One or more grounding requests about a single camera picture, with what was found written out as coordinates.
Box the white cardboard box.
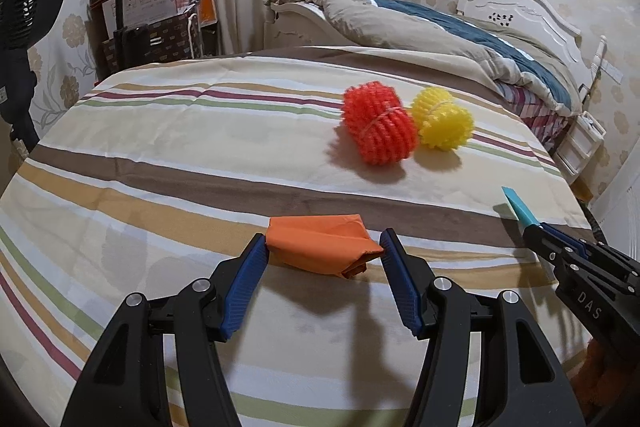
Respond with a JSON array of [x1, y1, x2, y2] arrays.
[[101, 0, 177, 34]]

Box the white bed footboard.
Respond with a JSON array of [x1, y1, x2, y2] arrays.
[[263, 0, 332, 54]]

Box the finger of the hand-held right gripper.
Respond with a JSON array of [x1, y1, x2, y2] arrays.
[[523, 224, 572, 267], [539, 222, 609, 259]]

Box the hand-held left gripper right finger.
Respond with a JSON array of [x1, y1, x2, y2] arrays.
[[379, 228, 586, 427]]

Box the plaid mattress sheet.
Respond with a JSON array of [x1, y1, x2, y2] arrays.
[[500, 84, 572, 144]]

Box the blue quilt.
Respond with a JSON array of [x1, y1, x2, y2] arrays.
[[370, 0, 574, 114]]

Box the orange paper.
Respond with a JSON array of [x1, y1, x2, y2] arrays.
[[265, 213, 385, 279]]

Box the striped bed sheet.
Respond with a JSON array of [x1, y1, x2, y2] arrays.
[[0, 47, 601, 427]]

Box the brown patterned bag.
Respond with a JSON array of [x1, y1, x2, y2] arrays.
[[101, 11, 204, 76]]

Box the orange and white box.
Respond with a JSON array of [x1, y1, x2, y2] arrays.
[[172, 0, 219, 28]]

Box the white plastic drawers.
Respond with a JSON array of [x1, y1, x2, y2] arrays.
[[551, 108, 607, 181]]

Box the teal card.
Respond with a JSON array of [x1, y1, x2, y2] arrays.
[[501, 186, 542, 228]]

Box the orange fuzzy cloth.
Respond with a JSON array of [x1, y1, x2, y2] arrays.
[[574, 338, 619, 409]]

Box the white bed headboard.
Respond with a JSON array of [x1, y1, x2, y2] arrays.
[[457, 0, 609, 84]]

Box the yellow spiky ball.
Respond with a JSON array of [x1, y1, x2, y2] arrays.
[[411, 87, 475, 152]]

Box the black hose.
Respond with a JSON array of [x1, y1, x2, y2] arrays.
[[581, 201, 607, 244]]

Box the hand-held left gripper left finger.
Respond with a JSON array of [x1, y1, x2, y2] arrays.
[[60, 233, 268, 427]]

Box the red spiky ball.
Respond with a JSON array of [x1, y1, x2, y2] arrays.
[[341, 81, 418, 166]]

